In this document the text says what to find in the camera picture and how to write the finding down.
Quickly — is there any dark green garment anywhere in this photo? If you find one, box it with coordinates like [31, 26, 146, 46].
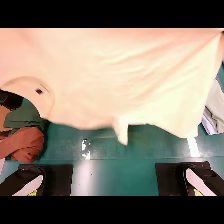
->
[3, 97, 51, 133]

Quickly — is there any white garment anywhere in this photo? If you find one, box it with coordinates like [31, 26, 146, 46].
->
[200, 113, 218, 136]

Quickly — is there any rust brown garment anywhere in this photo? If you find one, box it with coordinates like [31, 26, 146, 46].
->
[0, 105, 46, 164]

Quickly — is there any cream T-shirt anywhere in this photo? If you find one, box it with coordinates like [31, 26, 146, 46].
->
[0, 28, 224, 146]

